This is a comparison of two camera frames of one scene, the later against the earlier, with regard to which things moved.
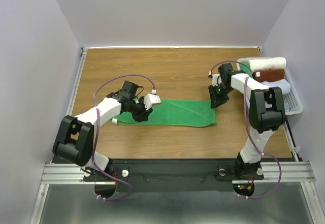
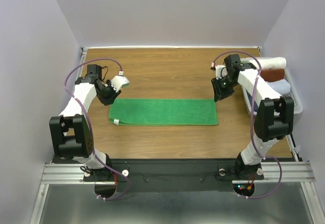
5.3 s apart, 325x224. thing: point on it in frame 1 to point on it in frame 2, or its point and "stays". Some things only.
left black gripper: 143,115 to 110,100
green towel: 176,113 stays
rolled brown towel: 268,74 stays
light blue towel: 283,84 stays
